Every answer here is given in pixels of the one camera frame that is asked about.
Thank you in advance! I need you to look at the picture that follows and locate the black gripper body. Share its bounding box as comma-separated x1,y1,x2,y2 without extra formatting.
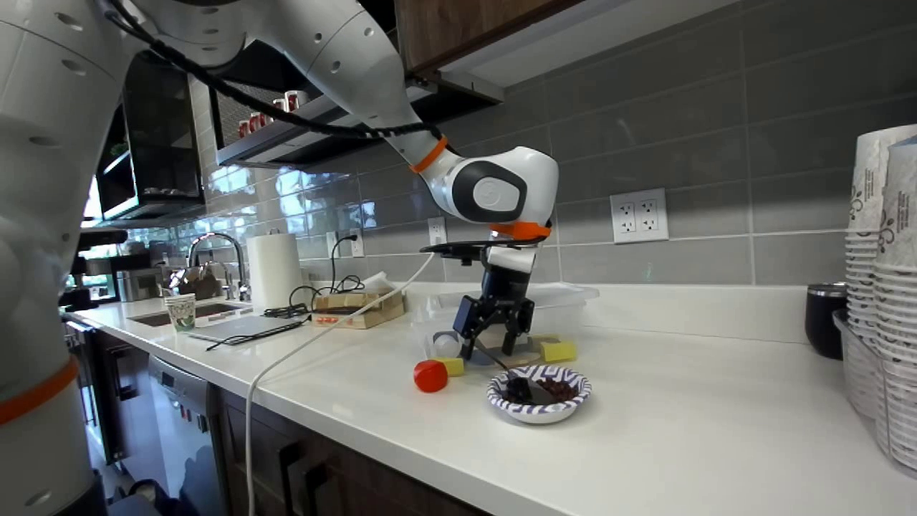
455,267,535,331

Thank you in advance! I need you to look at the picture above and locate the grey cake slicer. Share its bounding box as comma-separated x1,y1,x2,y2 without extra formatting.
471,342,556,407

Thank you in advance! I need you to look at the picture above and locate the blue patterned paper bowl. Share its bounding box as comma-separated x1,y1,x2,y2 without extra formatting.
485,365,596,428

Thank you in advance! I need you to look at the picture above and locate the clear plastic storage bin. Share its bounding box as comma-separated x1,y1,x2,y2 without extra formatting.
418,280,598,371

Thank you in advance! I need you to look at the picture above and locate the red ball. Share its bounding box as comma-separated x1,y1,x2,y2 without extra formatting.
411,356,454,396

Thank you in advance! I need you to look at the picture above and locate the yellow flat box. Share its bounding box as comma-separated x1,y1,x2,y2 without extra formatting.
313,300,414,333

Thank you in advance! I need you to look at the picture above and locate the brown cardboard box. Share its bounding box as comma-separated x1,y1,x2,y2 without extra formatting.
313,283,405,316

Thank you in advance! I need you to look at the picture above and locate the thin black tap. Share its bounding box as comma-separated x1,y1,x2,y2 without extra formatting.
328,229,366,295

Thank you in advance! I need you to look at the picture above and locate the dark wooden lower cabinet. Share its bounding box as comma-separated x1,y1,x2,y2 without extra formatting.
203,381,500,516

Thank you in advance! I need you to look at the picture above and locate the white paper towel roll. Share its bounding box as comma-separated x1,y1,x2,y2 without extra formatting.
243,229,303,309

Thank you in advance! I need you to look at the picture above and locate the dark flat tray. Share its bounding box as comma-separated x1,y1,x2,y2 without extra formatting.
187,312,309,351

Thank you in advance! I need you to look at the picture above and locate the chrome sink faucet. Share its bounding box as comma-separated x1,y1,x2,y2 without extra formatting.
187,229,252,305

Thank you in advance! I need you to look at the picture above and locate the wooden upper cabinet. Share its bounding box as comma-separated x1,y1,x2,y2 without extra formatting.
394,0,742,94

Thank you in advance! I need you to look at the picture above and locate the red white mug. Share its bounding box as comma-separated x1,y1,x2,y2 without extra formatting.
269,85,309,114

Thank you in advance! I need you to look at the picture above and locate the small green print cup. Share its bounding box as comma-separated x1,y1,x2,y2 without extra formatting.
167,289,202,335

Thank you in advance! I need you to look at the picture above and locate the stainless dishwasher front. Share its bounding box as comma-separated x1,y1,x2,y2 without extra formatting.
141,353,226,516

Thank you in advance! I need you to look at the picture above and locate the black mug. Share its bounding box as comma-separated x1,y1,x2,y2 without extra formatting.
803,278,855,365

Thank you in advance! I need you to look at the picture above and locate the kitchen sink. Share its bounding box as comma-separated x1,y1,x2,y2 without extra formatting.
126,298,247,331

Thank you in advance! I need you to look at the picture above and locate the stack of paper cups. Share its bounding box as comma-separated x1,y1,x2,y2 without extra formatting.
872,137,917,470
842,123,917,356

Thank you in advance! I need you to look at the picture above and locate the black microwave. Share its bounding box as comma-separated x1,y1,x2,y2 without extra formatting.
94,51,210,226

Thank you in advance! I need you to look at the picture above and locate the black coffee machine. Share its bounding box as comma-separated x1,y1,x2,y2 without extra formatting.
58,226,161,312

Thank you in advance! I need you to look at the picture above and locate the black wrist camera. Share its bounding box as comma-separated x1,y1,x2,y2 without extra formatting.
418,237,510,269

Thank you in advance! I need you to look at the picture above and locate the white power cable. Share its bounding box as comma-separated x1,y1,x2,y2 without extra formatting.
240,250,442,516

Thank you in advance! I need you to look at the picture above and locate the wall shelf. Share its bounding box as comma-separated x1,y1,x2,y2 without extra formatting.
212,81,504,169

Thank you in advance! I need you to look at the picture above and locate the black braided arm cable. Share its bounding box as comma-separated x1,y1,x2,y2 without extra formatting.
98,0,444,146

